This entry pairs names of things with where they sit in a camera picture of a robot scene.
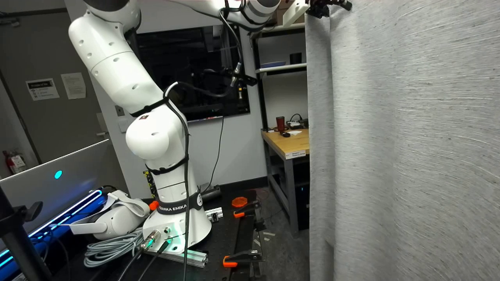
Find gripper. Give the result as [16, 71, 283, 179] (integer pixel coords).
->
[306, 0, 353, 19]

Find grey fabric curtain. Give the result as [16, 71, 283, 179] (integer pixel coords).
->
[304, 0, 500, 281]

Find cardboard box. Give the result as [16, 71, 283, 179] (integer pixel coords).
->
[273, 0, 305, 26]

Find black metal shelf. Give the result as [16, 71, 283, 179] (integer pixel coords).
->
[251, 23, 309, 131]

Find wooden top workbench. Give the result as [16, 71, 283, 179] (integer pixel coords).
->
[261, 128, 311, 235]

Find black computer tower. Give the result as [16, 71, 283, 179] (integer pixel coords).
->
[295, 183, 311, 231]

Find black cylinder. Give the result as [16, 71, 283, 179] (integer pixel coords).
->
[201, 185, 222, 202]

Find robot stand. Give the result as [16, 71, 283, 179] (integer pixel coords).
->
[0, 187, 268, 281]

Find plain white paper notice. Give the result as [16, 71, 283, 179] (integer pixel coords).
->
[61, 72, 87, 100]

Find aluminium profile bar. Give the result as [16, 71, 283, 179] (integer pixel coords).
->
[142, 246, 208, 269]

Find white headset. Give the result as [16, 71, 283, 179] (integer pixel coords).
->
[70, 190, 151, 240]

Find paper notice with black header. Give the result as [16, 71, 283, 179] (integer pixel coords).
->
[25, 78, 60, 101]

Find grey door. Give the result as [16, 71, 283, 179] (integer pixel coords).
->
[0, 8, 111, 164]

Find silver laptop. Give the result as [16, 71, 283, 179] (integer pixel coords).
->
[0, 139, 118, 235]

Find blue light strip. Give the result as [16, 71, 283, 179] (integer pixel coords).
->
[0, 189, 107, 270]

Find red fire extinguisher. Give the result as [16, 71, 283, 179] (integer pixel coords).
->
[3, 150, 27, 174]

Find electronics with cables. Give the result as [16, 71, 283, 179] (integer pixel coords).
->
[286, 113, 309, 130]

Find camera on mount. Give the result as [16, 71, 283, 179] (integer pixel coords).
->
[202, 62, 259, 100]

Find black wall screen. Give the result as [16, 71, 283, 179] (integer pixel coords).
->
[134, 25, 251, 122]

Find black cable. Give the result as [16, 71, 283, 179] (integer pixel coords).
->
[202, 116, 225, 192]

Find black clamp with orange handle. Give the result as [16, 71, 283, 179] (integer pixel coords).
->
[233, 200, 263, 219]
[223, 250, 264, 269]

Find small white bracket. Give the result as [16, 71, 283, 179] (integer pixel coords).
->
[205, 207, 224, 223]

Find coil of grey cable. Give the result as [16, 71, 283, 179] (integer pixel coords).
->
[84, 228, 146, 268]

